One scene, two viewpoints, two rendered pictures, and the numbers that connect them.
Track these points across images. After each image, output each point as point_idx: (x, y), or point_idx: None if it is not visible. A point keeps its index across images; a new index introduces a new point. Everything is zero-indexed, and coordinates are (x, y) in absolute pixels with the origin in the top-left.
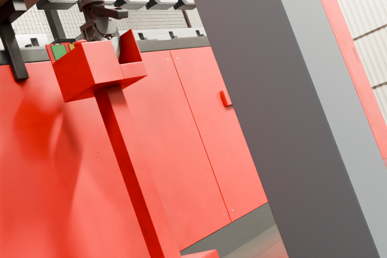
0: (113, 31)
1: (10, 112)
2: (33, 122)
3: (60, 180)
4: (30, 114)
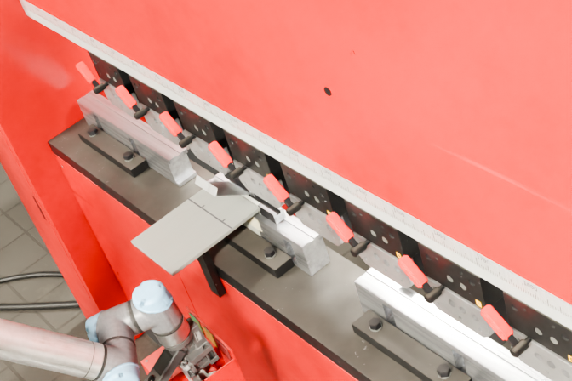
0: (187, 377)
1: (216, 301)
2: (235, 323)
3: (260, 374)
4: (231, 316)
